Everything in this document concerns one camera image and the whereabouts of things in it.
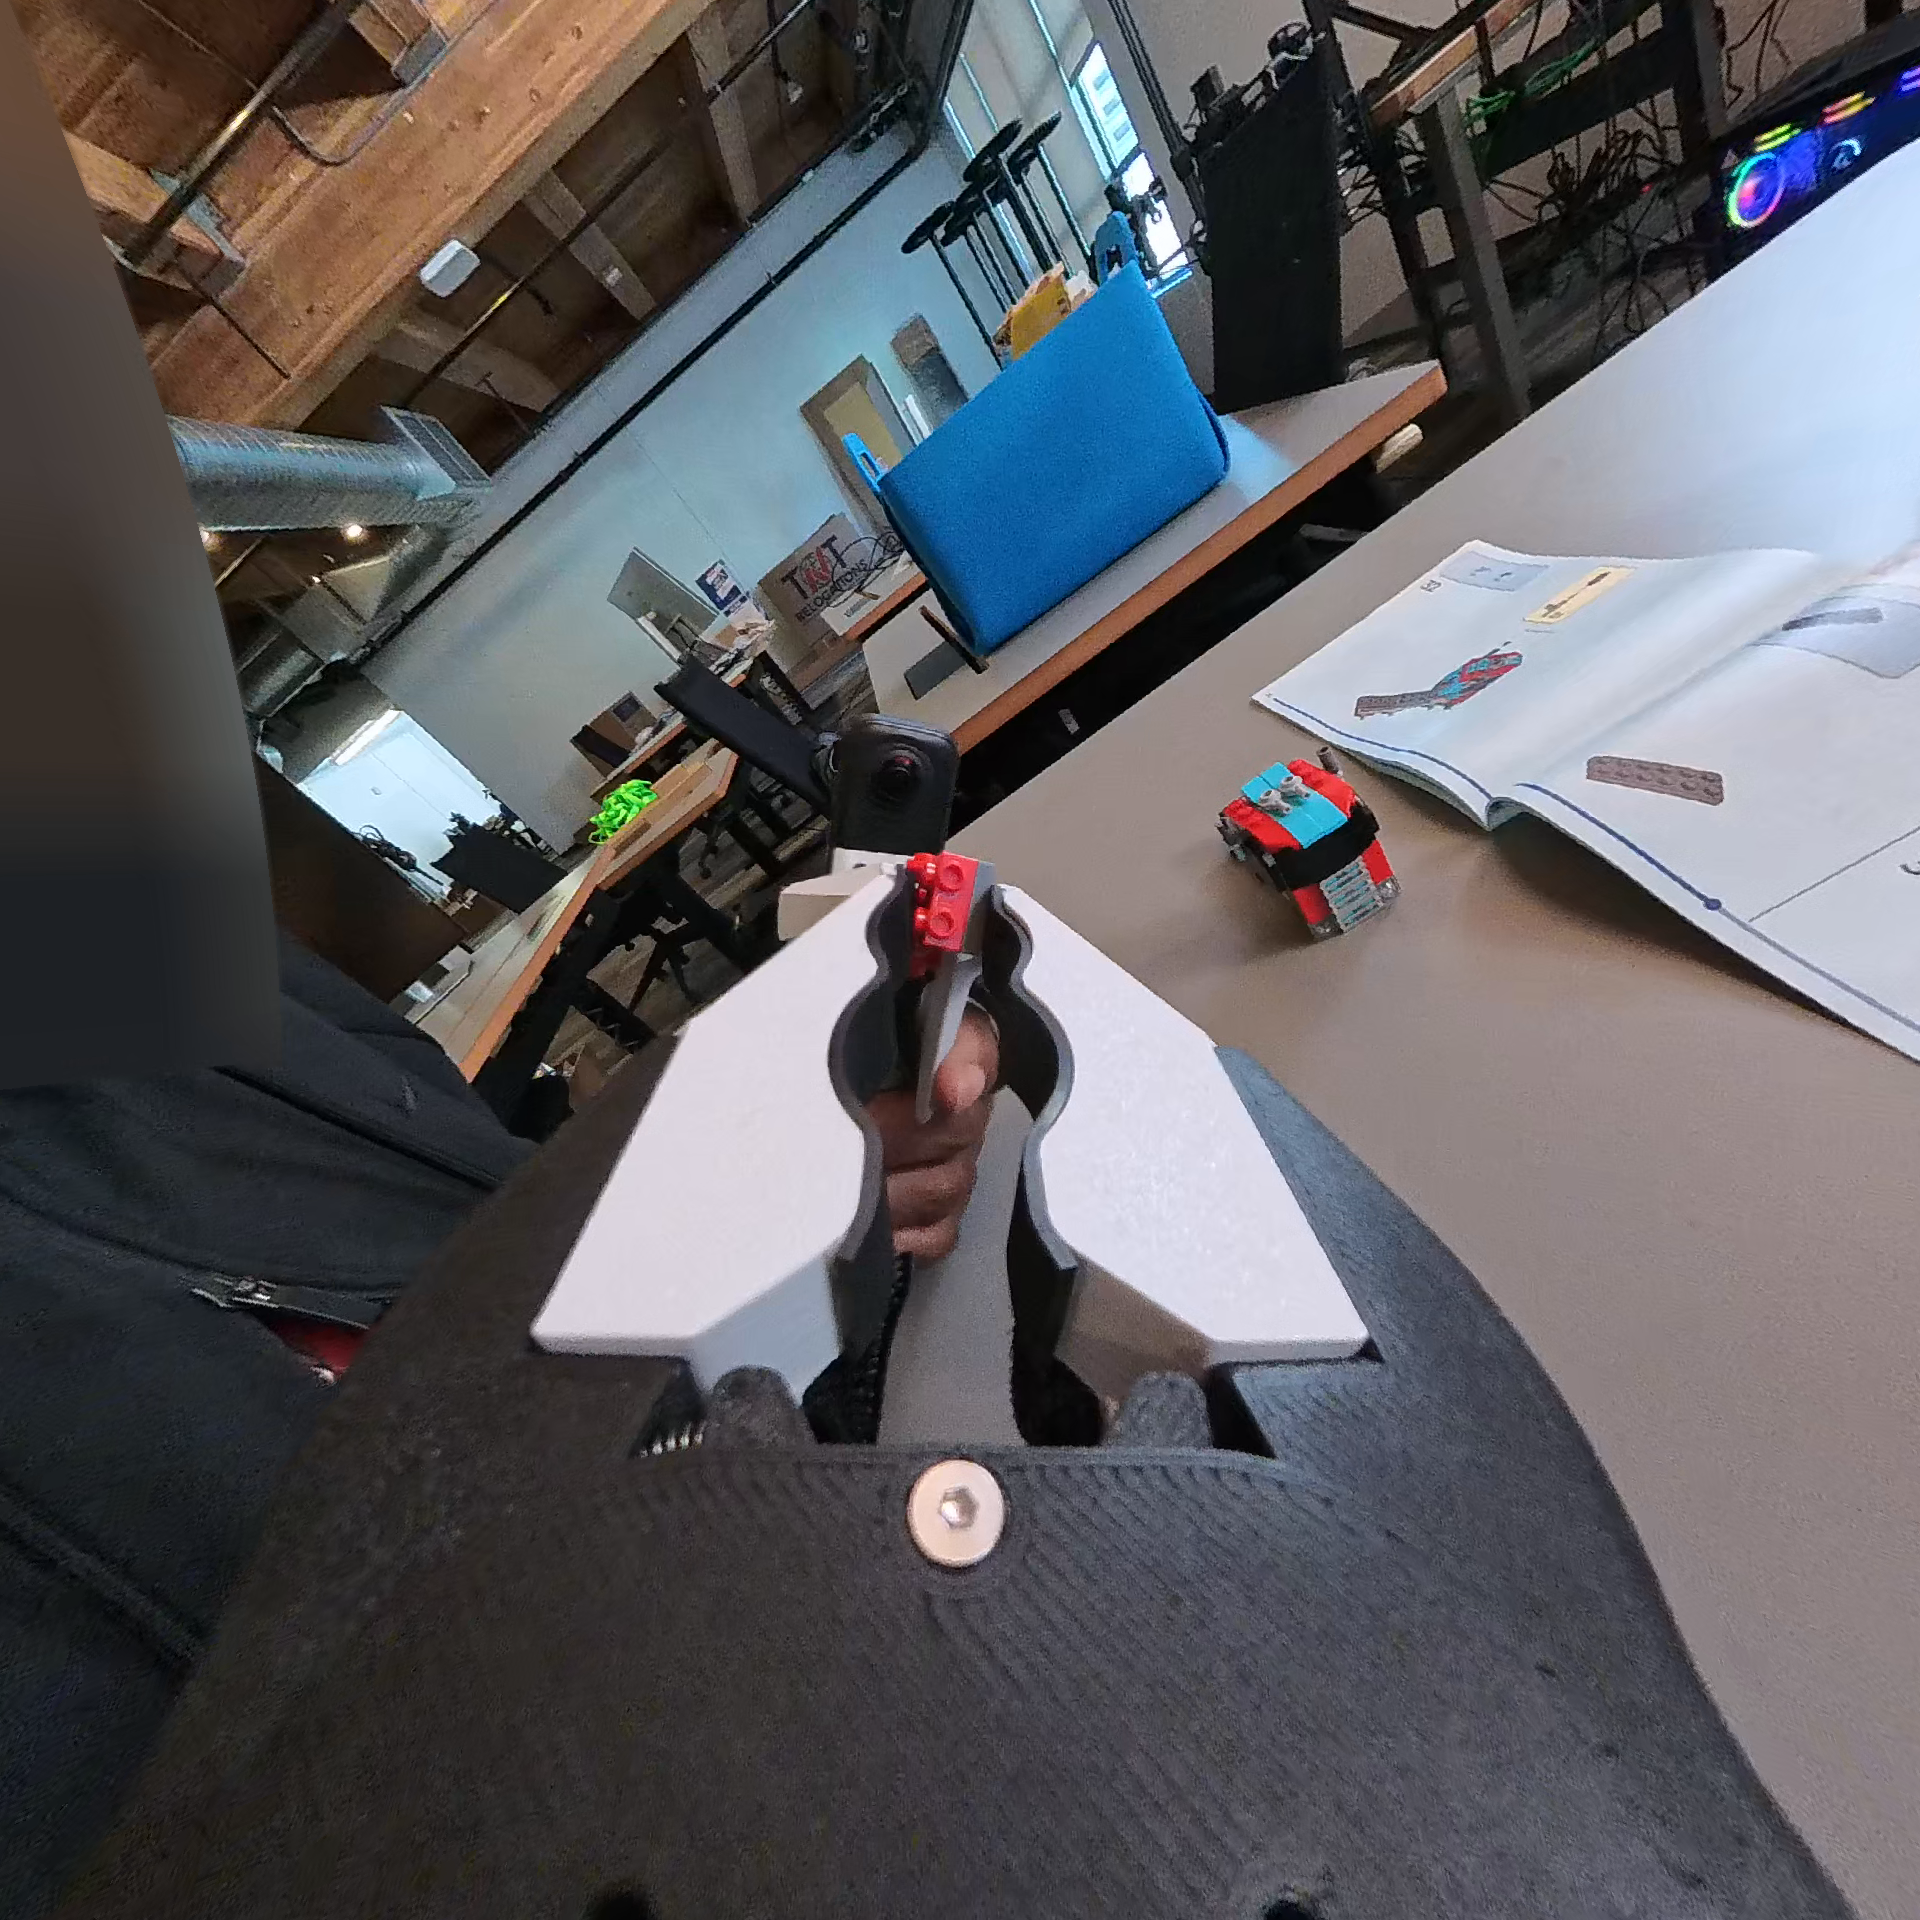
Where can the brown cardboard box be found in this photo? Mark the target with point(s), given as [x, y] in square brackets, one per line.
[819, 578]

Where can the black folding chair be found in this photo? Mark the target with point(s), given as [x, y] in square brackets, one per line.
[749, 714]

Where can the silver flexible duct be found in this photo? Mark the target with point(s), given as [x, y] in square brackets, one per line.
[300, 473]

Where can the wooden top workbench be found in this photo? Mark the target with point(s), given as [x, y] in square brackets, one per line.
[599, 914]

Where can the black computer tower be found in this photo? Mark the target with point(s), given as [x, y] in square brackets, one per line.
[1276, 224]

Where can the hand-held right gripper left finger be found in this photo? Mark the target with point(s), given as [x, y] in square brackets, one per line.
[705, 1185]

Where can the white instruction booklet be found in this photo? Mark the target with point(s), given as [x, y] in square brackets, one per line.
[1724, 781]

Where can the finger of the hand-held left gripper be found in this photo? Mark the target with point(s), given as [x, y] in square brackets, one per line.
[832, 888]

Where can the black metal workbench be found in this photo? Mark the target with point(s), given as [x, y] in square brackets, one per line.
[1483, 182]

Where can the grey table with wooden edge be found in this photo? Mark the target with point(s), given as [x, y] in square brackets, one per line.
[1290, 434]

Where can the red toy brick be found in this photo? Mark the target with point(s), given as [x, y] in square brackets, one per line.
[944, 893]

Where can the person's dark jacket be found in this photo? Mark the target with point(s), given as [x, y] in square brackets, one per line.
[148, 1275]

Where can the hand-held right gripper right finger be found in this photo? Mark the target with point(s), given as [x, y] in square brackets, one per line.
[1201, 1185]

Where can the toy brick vehicle model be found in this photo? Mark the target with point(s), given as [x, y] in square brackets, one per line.
[1313, 848]

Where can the person's left hand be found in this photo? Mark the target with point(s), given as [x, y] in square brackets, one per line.
[937, 1185]

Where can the black bar stools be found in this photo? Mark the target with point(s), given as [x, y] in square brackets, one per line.
[996, 210]

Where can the person's printed black shirt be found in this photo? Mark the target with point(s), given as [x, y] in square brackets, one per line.
[322, 1349]

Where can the jacket zipper pull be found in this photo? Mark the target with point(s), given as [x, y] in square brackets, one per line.
[233, 1290]

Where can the rainbow lit computer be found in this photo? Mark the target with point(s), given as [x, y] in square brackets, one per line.
[1800, 158]

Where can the white ceiling device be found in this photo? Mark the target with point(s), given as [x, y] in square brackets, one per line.
[450, 269]

